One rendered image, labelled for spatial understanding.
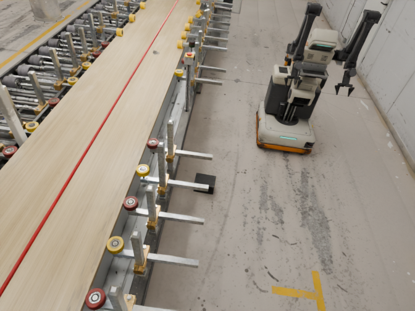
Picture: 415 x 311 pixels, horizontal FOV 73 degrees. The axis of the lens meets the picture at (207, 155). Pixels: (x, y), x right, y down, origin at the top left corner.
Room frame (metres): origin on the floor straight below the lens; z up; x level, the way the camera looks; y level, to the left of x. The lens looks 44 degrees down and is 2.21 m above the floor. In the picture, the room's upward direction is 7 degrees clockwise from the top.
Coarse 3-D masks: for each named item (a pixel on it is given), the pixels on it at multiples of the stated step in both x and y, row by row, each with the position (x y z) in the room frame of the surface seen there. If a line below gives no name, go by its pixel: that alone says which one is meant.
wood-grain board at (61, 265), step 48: (192, 0) 4.54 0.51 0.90; (144, 48) 2.77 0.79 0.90; (96, 96) 1.83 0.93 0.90; (144, 96) 1.91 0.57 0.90; (48, 144) 1.24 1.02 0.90; (96, 144) 1.30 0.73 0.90; (144, 144) 1.36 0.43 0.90; (0, 192) 0.85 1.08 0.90; (48, 192) 0.89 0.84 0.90; (96, 192) 0.93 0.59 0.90; (0, 240) 0.58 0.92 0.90; (48, 240) 0.61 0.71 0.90; (96, 240) 0.64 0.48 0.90; (48, 288) 0.40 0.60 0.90
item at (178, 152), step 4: (156, 152) 1.37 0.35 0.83; (176, 152) 1.37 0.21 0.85; (180, 152) 1.37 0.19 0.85; (184, 152) 1.38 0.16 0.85; (188, 152) 1.38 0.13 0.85; (192, 152) 1.39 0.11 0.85; (196, 152) 1.39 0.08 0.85; (184, 156) 1.37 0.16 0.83; (188, 156) 1.37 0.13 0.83; (192, 156) 1.37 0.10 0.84; (196, 156) 1.37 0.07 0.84; (200, 156) 1.37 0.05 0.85; (204, 156) 1.37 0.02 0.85; (208, 156) 1.37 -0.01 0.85
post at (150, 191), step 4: (148, 188) 0.84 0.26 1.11; (152, 188) 0.84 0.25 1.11; (148, 192) 0.83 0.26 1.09; (152, 192) 0.83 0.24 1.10; (148, 196) 0.83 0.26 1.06; (152, 196) 0.83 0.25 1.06; (148, 200) 0.83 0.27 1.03; (152, 200) 0.83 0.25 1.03; (148, 204) 0.83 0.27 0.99; (152, 204) 0.83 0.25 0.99; (148, 208) 0.83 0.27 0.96; (152, 208) 0.83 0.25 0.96; (148, 212) 0.83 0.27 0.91; (152, 212) 0.83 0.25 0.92; (148, 216) 0.83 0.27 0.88; (152, 216) 0.83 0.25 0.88; (152, 220) 0.83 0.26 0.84; (156, 228) 0.85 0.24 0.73
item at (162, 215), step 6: (138, 210) 0.89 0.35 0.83; (144, 210) 0.89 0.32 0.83; (144, 216) 0.87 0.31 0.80; (162, 216) 0.87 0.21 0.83; (168, 216) 0.88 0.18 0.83; (174, 216) 0.88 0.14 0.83; (180, 216) 0.89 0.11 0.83; (186, 216) 0.89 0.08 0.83; (186, 222) 0.87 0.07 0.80; (192, 222) 0.87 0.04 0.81; (198, 222) 0.87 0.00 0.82
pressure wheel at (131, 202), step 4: (128, 196) 0.92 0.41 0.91; (132, 196) 0.92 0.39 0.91; (124, 200) 0.89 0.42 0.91; (128, 200) 0.90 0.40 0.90; (132, 200) 0.90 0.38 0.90; (136, 200) 0.90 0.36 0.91; (124, 204) 0.86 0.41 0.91; (128, 204) 0.87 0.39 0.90; (132, 204) 0.87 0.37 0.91; (136, 204) 0.88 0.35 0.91; (124, 208) 0.86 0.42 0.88; (128, 208) 0.85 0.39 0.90; (132, 208) 0.85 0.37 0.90; (136, 208) 0.87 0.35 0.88
